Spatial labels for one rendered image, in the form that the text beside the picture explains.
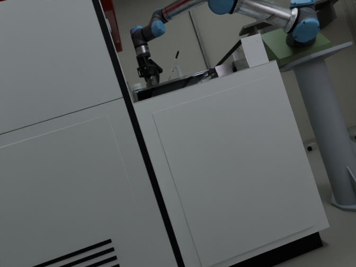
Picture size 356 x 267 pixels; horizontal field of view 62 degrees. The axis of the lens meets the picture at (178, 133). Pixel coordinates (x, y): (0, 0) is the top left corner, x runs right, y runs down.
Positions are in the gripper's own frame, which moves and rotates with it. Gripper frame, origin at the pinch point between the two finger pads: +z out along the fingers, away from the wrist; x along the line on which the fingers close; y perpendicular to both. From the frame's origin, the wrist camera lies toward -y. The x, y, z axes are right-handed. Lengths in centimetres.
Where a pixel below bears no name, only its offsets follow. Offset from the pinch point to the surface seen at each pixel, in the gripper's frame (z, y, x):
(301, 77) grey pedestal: 16, -32, 70
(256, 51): 0, 6, 59
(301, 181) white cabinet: 59, 13, 63
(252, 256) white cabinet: 82, 30, 40
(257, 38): -5, 5, 60
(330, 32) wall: -43, -332, 94
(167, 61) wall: -68, -228, -106
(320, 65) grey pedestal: 13, -32, 80
